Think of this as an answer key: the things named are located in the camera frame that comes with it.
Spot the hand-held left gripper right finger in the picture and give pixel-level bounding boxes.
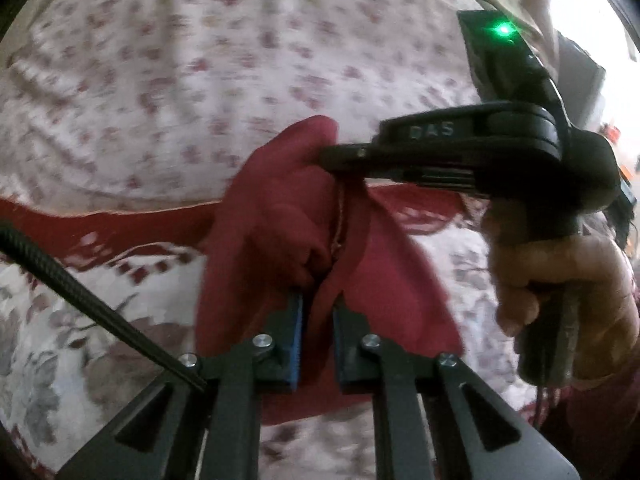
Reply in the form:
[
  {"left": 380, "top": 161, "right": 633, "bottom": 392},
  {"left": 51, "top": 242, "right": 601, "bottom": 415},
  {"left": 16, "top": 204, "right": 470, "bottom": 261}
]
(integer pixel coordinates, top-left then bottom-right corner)
[{"left": 332, "top": 300, "right": 581, "bottom": 480}]

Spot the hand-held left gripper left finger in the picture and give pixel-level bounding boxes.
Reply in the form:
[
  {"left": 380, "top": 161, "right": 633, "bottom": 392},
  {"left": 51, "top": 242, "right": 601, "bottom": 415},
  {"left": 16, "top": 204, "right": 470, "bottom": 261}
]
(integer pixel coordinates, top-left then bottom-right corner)
[{"left": 57, "top": 292, "right": 306, "bottom": 480}]

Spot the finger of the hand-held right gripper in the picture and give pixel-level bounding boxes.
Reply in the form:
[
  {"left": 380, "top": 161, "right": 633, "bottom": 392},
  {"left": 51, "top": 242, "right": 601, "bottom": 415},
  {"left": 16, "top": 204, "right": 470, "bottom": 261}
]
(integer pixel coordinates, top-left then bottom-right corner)
[{"left": 317, "top": 102, "right": 496, "bottom": 186}]

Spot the dark red garment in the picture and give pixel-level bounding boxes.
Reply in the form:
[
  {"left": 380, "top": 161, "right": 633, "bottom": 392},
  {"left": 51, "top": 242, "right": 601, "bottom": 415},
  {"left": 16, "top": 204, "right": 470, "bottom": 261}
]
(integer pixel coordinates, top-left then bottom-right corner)
[{"left": 195, "top": 115, "right": 467, "bottom": 427}]

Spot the person's right hand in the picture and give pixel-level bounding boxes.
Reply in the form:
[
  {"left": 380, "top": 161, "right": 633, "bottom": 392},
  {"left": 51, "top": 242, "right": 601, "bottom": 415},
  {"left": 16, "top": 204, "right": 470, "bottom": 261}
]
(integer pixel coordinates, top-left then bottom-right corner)
[{"left": 482, "top": 202, "right": 640, "bottom": 392}]

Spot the red-bordered floral blanket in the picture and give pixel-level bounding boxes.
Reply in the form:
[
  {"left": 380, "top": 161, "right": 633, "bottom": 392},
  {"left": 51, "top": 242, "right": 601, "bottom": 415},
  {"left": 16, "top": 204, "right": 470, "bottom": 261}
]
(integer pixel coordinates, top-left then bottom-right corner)
[{"left": 0, "top": 185, "right": 551, "bottom": 480}]

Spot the floral white pillow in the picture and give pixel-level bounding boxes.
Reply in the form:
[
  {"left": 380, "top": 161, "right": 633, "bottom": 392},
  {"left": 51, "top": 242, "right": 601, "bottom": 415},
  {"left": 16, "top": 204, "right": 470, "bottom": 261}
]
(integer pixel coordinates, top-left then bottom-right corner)
[{"left": 0, "top": 0, "right": 503, "bottom": 213}]

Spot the black braided cable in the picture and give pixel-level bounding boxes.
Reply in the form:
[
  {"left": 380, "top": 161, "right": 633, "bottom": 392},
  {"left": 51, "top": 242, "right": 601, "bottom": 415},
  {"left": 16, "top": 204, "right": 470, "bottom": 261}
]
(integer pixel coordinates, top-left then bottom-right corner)
[{"left": 0, "top": 222, "right": 209, "bottom": 394}]

